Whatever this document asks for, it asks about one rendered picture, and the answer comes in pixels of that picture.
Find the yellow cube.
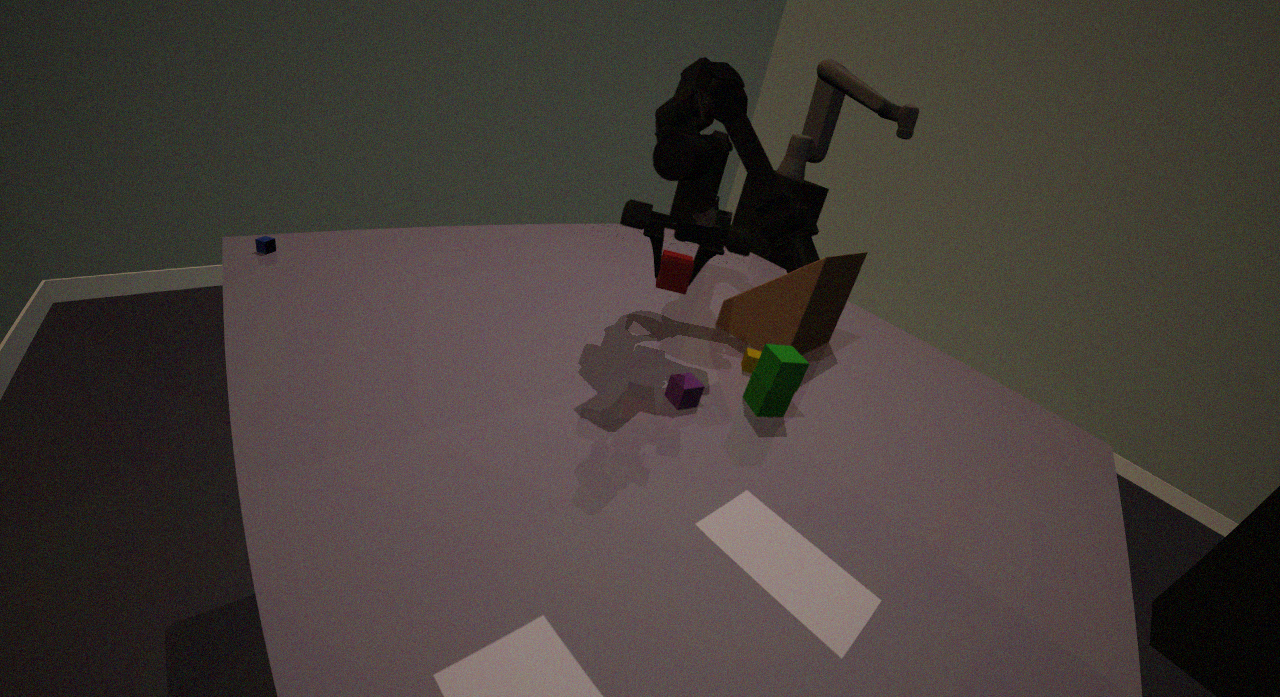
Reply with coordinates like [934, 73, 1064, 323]
[741, 348, 762, 373]

